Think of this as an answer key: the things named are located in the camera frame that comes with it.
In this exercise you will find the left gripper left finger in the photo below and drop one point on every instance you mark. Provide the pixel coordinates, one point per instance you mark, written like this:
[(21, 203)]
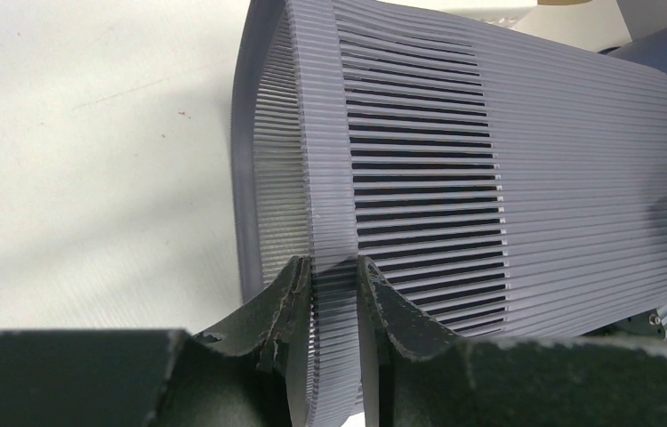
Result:
[(249, 369)]

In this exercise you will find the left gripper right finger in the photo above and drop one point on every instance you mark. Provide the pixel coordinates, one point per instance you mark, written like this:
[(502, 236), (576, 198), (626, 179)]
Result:
[(417, 372)]

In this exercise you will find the grey mesh waste bin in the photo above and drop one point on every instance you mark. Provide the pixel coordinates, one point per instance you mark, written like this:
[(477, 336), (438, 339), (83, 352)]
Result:
[(505, 184)]

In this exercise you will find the white perforated plastic tray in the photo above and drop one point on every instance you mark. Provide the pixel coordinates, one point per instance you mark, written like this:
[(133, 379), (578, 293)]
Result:
[(590, 25)]

